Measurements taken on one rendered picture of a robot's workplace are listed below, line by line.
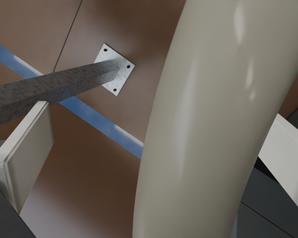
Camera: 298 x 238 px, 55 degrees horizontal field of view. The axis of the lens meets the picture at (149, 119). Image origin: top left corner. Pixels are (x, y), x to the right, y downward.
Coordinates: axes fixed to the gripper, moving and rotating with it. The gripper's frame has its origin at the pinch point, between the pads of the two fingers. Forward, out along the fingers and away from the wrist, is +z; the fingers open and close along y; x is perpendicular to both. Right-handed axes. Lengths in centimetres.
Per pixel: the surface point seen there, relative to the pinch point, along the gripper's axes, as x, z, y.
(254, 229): -65, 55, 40
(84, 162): -89, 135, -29
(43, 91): -23, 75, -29
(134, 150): -75, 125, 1
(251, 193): -67, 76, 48
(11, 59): -31, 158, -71
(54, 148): -83, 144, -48
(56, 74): -22, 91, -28
